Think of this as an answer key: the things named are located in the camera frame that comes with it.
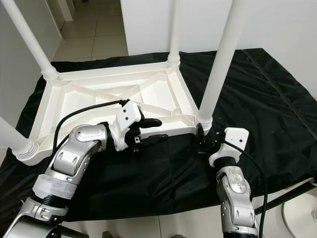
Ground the white plastic children table top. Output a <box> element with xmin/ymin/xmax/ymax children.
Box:
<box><xmin>12</xmin><ymin>62</ymin><xmax>213</xmax><ymax>167</ymax></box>

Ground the white plastic table leg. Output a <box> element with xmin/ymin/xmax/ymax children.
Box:
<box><xmin>0</xmin><ymin>117</ymin><xmax>39</xmax><ymax>160</ymax></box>
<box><xmin>1</xmin><ymin>0</ymin><xmax>60</xmax><ymax>80</ymax></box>
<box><xmin>196</xmin><ymin>0</ymin><xmax>248</xmax><ymax>130</ymax></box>
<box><xmin>166</xmin><ymin>0</ymin><xmax>183</xmax><ymax>67</ymax></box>

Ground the black fabric table cover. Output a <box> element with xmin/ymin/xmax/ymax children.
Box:
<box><xmin>0</xmin><ymin>48</ymin><xmax>317</xmax><ymax>224</ymax></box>

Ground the black metal table leg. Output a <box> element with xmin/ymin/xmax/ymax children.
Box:
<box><xmin>253</xmin><ymin>179</ymin><xmax>317</xmax><ymax>215</ymax></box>

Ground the white standing fan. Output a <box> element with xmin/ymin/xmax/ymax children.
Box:
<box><xmin>280</xmin><ymin>198</ymin><xmax>317</xmax><ymax>238</ymax></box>

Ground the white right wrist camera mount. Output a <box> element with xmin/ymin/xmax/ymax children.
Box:
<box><xmin>208</xmin><ymin>127</ymin><xmax>250</xmax><ymax>168</ymax></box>

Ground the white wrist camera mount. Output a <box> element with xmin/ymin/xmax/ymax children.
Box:
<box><xmin>208</xmin><ymin>127</ymin><xmax>250</xmax><ymax>168</ymax></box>
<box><xmin>109</xmin><ymin>101</ymin><xmax>147</xmax><ymax>151</ymax></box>

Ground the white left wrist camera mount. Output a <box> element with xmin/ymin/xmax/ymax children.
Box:
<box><xmin>109</xmin><ymin>101</ymin><xmax>147</xmax><ymax>151</ymax></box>

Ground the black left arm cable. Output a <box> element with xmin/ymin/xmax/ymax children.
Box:
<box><xmin>52</xmin><ymin>99</ymin><xmax>129</xmax><ymax>149</ymax></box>

